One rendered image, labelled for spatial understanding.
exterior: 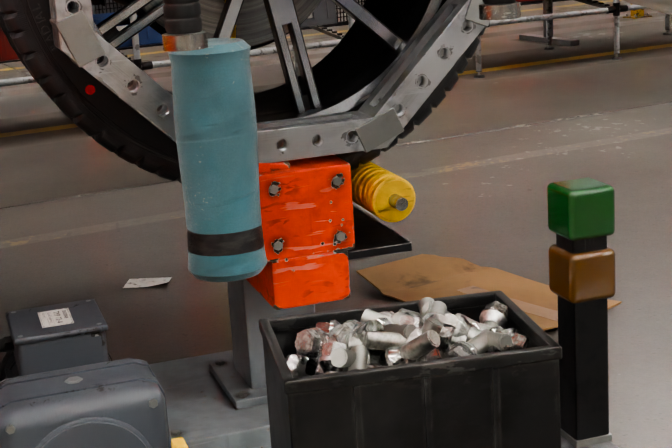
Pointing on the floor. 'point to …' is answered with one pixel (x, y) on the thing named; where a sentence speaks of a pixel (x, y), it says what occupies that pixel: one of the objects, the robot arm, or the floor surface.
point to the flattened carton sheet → (463, 284)
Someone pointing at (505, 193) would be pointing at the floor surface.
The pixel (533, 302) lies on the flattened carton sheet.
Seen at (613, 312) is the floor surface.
